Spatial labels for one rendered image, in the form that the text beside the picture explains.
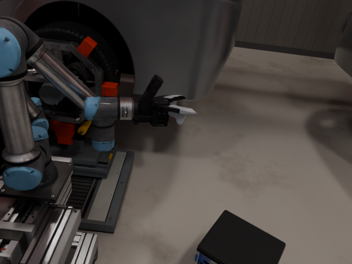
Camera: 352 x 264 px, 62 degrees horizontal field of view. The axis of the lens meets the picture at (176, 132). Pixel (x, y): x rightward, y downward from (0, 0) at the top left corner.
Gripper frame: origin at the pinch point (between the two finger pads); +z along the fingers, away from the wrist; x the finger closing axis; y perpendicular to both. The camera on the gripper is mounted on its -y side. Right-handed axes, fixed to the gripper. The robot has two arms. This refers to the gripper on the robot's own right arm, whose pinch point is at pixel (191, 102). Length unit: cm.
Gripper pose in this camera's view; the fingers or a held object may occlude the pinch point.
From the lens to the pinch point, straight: 102.4
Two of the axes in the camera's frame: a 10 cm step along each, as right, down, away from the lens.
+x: 2.2, 4.4, -8.7
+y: -0.9, 9.0, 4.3
